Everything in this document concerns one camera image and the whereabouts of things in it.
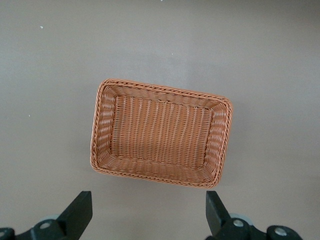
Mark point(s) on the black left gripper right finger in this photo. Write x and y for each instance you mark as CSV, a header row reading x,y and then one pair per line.
x,y
221,227

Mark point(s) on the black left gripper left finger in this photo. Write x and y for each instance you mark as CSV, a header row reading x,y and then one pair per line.
x,y
70,222

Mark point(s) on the brown woven rectangular basket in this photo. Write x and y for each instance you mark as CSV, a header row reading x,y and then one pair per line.
x,y
160,132

